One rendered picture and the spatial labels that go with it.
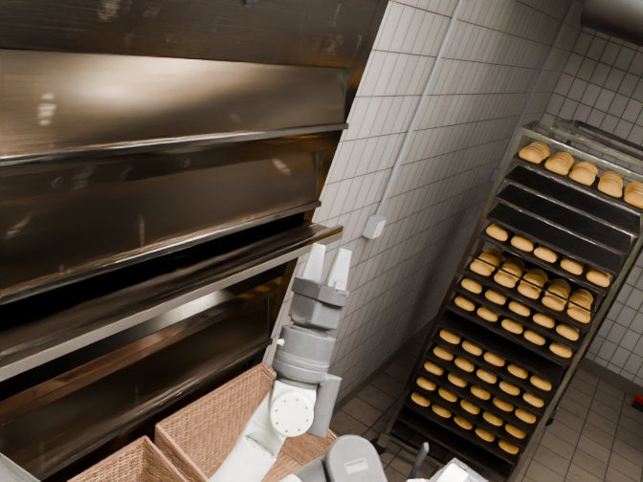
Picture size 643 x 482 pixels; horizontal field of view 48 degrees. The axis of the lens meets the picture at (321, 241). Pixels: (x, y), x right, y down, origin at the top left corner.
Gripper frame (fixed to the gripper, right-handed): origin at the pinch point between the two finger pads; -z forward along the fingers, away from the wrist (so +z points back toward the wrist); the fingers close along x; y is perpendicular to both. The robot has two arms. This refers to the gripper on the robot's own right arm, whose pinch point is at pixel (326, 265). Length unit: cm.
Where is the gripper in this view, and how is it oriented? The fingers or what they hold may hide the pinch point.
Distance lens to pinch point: 115.1
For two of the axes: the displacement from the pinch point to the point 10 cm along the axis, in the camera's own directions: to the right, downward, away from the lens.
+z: -2.6, 9.6, -0.4
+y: -8.3, -2.5, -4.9
